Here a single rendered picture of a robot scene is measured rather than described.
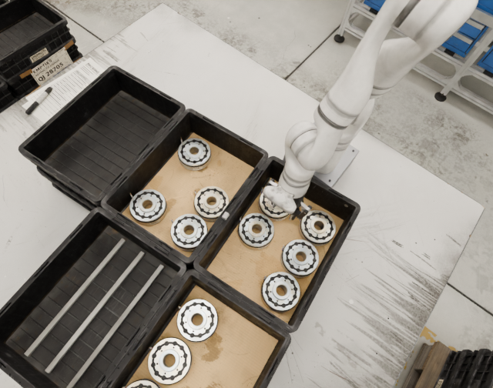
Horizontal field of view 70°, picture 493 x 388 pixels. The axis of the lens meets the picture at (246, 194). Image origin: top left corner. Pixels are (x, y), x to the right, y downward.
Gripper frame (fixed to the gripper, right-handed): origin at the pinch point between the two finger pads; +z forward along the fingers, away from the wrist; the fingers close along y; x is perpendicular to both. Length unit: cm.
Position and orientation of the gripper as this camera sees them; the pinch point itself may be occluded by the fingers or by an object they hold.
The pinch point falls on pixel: (283, 209)
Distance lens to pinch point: 101.7
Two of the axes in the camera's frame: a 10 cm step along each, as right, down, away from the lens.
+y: -7.8, -5.8, 2.5
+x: -6.3, 6.6, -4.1
